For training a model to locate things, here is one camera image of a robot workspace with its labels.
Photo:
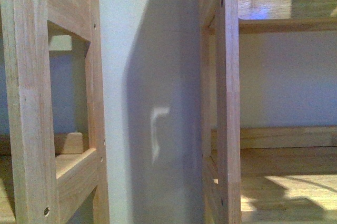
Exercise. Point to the right wooden shelf unit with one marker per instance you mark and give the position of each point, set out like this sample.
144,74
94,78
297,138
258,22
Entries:
268,110

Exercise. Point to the wooden shelf unit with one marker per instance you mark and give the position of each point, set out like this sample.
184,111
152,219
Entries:
268,110
45,177

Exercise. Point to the left wooden shelf unit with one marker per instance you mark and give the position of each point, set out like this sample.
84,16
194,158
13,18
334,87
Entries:
45,177

